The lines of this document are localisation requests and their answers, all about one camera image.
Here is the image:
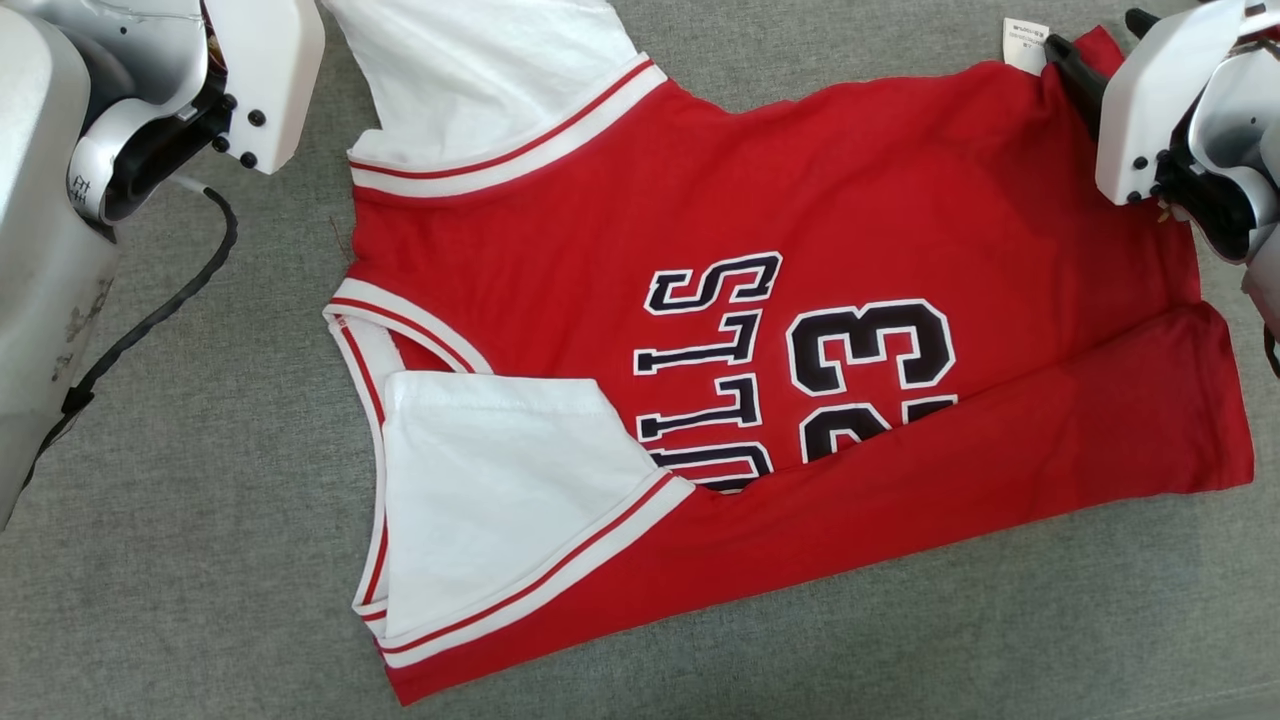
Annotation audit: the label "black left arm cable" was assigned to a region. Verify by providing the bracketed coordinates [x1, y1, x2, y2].
[20, 185, 240, 486]

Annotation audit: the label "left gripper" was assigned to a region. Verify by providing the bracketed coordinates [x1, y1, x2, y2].
[204, 0, 327, 177]

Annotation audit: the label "red basketball jersey white sleeves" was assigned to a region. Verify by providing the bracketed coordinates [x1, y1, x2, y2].
[322, 0, 1256, 707]

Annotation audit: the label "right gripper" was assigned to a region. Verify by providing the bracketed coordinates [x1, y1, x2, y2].
[1044, 0, 1252, 207]

